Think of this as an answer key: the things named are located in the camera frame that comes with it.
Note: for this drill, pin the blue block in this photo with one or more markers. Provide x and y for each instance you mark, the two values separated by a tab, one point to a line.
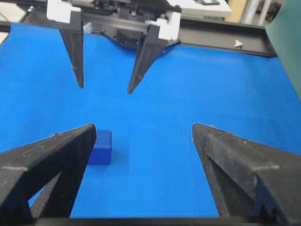
101	153

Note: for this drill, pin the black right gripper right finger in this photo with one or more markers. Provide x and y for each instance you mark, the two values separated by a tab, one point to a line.
249	179

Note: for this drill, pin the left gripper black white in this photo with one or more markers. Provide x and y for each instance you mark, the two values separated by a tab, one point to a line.
157	20

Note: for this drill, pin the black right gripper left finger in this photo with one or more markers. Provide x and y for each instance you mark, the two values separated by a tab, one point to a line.
42	179

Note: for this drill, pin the black aluminium table frame rail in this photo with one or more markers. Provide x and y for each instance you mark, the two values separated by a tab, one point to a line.
201	33

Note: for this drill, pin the white equipment box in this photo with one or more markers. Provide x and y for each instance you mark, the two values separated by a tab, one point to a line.
195	9

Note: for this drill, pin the blue table mat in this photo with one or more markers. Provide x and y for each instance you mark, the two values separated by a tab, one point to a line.
155	170

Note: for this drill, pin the green backdrop sheet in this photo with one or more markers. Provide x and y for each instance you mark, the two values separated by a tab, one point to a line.
284	33

